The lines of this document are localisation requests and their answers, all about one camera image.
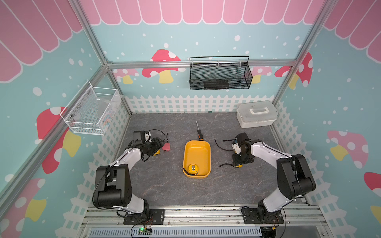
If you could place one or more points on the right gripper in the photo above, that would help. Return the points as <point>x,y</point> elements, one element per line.
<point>235,161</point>

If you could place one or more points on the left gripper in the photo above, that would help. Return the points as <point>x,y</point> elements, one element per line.
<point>157,143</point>

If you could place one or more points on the yellow tape measure with clip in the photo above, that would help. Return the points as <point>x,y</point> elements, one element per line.
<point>231,164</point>

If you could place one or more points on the pink tape measure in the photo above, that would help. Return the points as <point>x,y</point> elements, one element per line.
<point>166,146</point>

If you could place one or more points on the yellow storage tray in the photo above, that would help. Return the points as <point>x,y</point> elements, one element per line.
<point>198,152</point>

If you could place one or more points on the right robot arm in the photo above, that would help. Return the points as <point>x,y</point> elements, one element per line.
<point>294,177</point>

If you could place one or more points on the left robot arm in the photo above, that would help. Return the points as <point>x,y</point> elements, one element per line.
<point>113,186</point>

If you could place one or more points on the white plastic toolbox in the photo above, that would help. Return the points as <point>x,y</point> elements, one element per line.
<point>256,114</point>

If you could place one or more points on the black orange screwdriver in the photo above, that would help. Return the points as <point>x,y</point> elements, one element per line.
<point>200,135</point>

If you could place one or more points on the green lit circuit board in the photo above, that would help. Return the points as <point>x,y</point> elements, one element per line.
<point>144,231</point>

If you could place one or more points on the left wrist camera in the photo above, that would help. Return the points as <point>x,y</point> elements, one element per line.
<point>147,137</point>

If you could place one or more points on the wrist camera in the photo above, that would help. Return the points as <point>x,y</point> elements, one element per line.
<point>147,137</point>
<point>236,147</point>

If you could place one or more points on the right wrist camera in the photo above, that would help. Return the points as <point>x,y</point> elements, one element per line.
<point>236,147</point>

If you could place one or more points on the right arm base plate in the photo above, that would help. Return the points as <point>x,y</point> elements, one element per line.
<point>261,216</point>

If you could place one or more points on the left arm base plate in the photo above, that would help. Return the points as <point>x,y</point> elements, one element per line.
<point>154,217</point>

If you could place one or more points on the white wire wall basket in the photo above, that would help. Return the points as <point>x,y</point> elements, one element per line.
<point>92,110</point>

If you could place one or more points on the black mesh wall basket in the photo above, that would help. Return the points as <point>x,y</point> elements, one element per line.
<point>219,73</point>

